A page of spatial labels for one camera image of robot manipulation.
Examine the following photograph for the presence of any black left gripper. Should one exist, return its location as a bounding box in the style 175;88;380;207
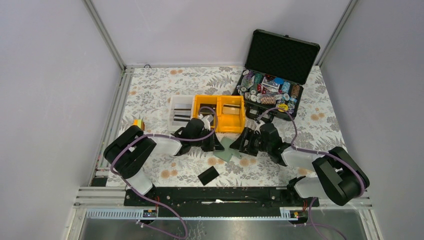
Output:
190;127;225;152

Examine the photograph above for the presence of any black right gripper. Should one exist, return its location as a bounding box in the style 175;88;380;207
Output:
229;127;271;157

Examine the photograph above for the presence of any black credit card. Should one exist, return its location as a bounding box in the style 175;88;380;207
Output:
197;166;220;186

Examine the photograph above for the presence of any yellow double storage bin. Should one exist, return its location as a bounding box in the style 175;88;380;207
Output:
192;95;246;134

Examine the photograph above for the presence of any white storage bin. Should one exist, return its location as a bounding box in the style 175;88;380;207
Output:
167;95;195;132

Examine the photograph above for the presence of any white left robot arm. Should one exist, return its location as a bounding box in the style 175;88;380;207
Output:
103;115;225;206

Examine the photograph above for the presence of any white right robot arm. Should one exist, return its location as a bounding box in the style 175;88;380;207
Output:
229;123;370;206

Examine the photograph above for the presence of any card in yellow bin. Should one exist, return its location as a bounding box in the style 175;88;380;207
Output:
221;104;241;115

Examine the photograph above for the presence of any dark card in bin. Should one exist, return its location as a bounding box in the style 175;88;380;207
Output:
198;103;217;116

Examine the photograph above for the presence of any orange poker chip stack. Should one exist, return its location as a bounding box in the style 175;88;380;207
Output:
260;96;277;105

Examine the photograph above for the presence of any yellow big blind chip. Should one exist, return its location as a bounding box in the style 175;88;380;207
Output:
276;103;289;112

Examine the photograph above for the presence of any floral table mat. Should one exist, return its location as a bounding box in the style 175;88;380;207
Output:
119;66;345;187

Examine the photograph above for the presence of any black poker chip case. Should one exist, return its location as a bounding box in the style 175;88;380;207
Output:
233;29;321;123

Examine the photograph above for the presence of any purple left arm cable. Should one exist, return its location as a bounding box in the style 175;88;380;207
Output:
109;106;220;240

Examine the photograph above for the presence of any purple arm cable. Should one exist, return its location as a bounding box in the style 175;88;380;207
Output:
109;106;220;240
255;106;366;240

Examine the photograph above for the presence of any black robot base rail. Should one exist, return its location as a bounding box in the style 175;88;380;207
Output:
123;183;320;218

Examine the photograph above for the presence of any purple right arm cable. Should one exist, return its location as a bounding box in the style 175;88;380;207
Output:
255;106;366;240

